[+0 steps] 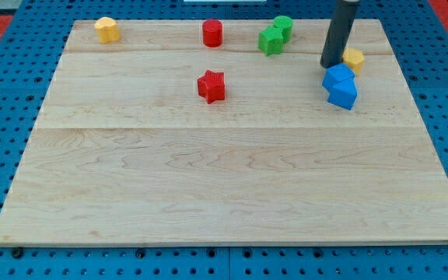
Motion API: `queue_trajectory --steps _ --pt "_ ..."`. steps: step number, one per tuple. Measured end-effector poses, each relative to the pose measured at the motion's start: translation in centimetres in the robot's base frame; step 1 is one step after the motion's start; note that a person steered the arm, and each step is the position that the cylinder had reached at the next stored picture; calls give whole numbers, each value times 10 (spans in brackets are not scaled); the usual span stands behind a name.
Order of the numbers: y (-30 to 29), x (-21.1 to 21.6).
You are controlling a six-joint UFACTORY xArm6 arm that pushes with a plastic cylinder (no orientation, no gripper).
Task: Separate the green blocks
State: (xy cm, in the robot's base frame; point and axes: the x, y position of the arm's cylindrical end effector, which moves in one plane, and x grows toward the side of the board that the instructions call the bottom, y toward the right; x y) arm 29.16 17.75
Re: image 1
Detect wooden board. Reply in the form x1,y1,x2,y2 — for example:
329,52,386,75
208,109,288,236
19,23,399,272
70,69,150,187
0,19,448,247

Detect red star block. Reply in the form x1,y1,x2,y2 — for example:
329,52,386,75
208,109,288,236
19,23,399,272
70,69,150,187
197,70,226,104

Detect green star block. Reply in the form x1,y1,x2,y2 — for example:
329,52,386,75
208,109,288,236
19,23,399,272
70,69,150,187
258,26,283,56

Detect red cylinder block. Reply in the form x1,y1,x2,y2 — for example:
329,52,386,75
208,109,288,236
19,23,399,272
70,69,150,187
202,19,223,47

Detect lower blue cube block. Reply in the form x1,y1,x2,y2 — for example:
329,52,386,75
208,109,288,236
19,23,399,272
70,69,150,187
327,79,359,110

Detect upper blue block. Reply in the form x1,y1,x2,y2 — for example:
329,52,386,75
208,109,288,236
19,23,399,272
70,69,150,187
322,63,355,90

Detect green cylinder block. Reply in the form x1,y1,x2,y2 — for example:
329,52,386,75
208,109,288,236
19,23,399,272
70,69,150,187
273,16,293,44

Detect yellow hexagon block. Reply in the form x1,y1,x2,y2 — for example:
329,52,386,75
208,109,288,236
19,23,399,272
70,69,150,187
342,48,365,76

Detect yellow heart block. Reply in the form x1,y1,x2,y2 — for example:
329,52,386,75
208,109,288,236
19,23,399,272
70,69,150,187
94,17,121,44

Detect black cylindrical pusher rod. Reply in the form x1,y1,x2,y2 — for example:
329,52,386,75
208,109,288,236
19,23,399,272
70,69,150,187
320,0,361,68

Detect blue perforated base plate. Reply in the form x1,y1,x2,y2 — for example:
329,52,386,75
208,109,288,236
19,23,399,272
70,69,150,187
0,0,448,279

